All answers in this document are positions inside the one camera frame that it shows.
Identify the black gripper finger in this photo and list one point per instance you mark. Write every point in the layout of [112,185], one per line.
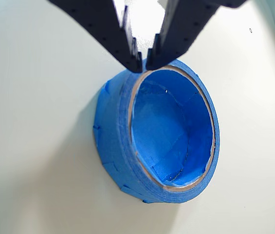
[188,24]
[98,26]

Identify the blue tape roll bin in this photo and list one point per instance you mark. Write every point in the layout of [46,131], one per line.
[113,136]

